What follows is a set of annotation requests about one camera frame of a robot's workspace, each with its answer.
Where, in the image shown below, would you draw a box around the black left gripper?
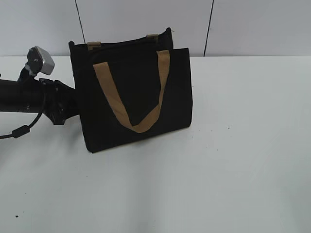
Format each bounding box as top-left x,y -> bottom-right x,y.
39,78 -> 79,125

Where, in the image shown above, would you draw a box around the black tote bag tan handles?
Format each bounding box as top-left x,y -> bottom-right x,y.
69,28 -> 193,153

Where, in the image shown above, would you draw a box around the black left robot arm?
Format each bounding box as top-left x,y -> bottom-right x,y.
0,78 -> 79,125

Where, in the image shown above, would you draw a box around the black camera cable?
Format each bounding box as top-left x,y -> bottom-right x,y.
0,92 -> 48,139

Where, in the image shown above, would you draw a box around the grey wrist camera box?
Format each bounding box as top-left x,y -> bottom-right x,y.
25,46 -> 55,76

